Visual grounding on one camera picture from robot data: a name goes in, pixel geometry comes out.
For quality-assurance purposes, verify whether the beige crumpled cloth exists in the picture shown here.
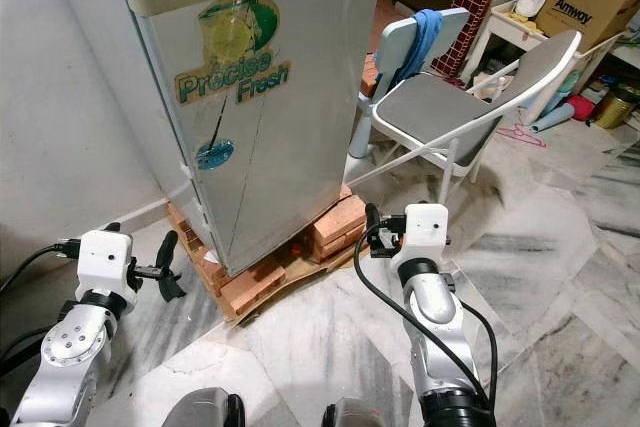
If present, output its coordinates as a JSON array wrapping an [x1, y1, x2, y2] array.
[[468, 69, 511, 106]]

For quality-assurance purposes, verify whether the grey robot leg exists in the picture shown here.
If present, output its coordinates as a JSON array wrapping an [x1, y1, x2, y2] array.
[[160, 387, 246, 427], [322, 399, 391, 427]]

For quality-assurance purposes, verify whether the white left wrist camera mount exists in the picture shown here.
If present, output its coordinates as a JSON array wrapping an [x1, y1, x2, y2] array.
[[77, 230, 133, 310]]

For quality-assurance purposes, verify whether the grey white folding chair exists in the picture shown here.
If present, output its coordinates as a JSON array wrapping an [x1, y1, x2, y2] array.
[[370, 30, 583, 208]]

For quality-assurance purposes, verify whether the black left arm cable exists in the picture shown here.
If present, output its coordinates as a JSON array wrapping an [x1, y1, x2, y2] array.
[[0, 242, 81, 293]]

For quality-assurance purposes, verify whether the silver fridge with green sticker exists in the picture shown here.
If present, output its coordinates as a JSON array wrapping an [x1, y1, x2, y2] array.
[[50, 0, 387, 278]]

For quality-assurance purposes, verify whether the light blue cylinder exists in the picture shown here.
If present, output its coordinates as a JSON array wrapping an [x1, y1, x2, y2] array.
[[530, 99, 576, 133]]

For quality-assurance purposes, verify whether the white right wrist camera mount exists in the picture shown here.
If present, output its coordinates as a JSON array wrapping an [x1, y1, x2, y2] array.
[[405, 203, 449, 260]]

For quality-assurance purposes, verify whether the grey right robot leg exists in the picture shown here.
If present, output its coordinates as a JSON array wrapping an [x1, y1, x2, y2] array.
[[322, 399, 391, 427]]

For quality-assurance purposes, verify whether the white table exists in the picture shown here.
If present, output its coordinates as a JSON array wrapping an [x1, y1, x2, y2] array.
[[455, 0, 626, 113]]

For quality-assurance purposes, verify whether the light blue chair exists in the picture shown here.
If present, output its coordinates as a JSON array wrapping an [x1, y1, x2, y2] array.
[[345, 7, 471, 163]]

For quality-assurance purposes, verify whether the Amway cardboard box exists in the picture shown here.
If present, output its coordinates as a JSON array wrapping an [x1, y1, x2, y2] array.
[[535, 0, 640, 48]]

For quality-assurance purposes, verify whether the red round container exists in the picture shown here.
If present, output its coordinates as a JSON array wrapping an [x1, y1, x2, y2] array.
[[565, 95, 598, 123]]

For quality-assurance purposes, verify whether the blue cloth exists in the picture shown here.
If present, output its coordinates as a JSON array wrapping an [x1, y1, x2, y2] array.
[[395, 9, 446, 88]]

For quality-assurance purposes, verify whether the gold tin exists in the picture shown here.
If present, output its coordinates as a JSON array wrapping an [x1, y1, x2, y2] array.
[[592, 85, 639, 130]]

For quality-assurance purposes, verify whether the brown cardboard sheet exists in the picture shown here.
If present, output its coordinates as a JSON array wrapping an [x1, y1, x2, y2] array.
[[225, 237, 371, 328]]

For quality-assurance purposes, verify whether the grey left robot leg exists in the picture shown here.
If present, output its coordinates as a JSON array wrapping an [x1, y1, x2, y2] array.
[[160, 387, 246, 427]]

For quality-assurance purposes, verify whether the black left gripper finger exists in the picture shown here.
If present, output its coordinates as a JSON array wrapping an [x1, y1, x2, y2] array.
[[157, 230, 187, 301]]

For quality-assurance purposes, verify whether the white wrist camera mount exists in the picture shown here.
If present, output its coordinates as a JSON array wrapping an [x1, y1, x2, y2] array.
[[405, 203, 449, 260], [77, 230, 133, 310]]

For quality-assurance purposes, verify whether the pink clothes hanger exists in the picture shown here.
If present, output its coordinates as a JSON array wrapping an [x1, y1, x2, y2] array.
[[495, 122, 548, 148]]

